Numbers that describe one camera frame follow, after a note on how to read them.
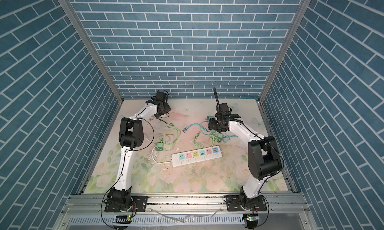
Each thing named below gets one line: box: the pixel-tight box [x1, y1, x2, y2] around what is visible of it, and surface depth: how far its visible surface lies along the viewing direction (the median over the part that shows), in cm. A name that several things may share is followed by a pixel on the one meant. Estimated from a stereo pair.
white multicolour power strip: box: [171, 145, 223, 168], surface depth 90 cm
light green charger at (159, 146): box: [155, 142, 164, 151], surface depth 93 cm
